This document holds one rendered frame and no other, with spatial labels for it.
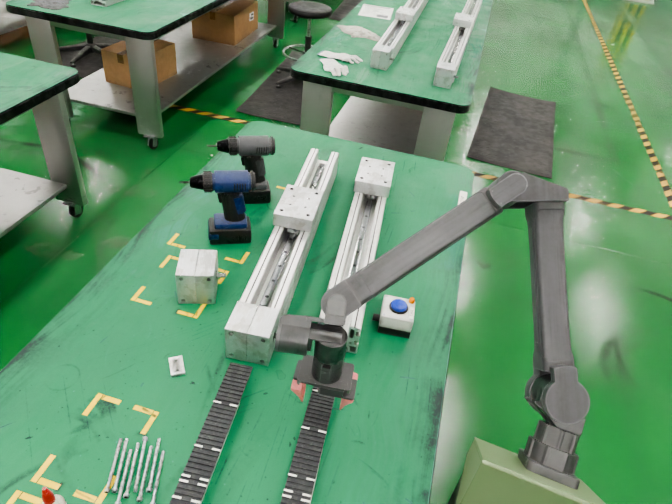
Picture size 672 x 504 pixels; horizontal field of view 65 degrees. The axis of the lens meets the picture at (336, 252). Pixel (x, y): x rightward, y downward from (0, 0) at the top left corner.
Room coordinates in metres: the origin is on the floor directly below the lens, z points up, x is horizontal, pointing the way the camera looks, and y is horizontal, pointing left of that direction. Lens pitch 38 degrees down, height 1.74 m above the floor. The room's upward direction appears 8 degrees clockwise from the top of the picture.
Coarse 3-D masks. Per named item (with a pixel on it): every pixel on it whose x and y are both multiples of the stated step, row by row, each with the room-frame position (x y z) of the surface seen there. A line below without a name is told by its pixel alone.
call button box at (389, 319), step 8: (384, 296) 0.98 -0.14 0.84; (392, 296) 0.99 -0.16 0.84; (384, 304) 0.95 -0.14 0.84; (408, 304) 0.97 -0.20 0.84; (384, 312) 0.93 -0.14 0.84; (392, 312) 0.93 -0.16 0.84; (400, 312) 0.93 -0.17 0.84; (408, 312) 0.94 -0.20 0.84; (376, 320) 0.94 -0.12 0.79; (384, 320) 0.91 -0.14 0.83; (392, 320) 0.91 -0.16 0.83; (400, 320) 0.91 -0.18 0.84; (408, 320) 0.91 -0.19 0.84; (384, 328) 0.91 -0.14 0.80; (392, 328) 0.91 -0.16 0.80; (400, 328) 0.91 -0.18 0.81; (408, 328) 0.91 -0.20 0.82; (400, 336) 0.91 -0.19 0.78; (408, 336) 0.91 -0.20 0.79
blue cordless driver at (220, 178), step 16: (192, 176) 1.19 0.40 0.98; (208, 176) 1.19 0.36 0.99; (224, 176) 1.19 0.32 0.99; (240, 176) 1.21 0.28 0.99; (208, 192) 1.18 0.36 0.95; (224, 192) 1.19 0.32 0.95; (240, 192) 1.23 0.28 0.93; (224, 208) 1.20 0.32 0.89; (240, 208) 1.21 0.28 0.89; (208, 224) 1.21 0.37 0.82; (224, 224) 1.18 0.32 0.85; (240, 224) 1.19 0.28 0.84; (224, 240) 1.17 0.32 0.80; (240, 240) 1.18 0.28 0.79
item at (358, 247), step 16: (352, 208) 1.32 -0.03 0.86; (368, 208) 1.37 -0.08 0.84; (384, 208) 1.35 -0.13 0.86; (352, 224) 1.24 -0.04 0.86; (368, 224) 1.31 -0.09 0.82; (352, 240) 1.21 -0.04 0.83; (368, 240) 1.18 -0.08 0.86; (352, 256) 1.14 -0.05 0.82; (368, 256) 1.10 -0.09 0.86; (336, 272) 1.02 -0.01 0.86; (352, 272) 1.06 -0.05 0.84; (352, 320) 0.86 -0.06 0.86; (352, 336) 0.84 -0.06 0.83; (352, 352) 0.84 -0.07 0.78
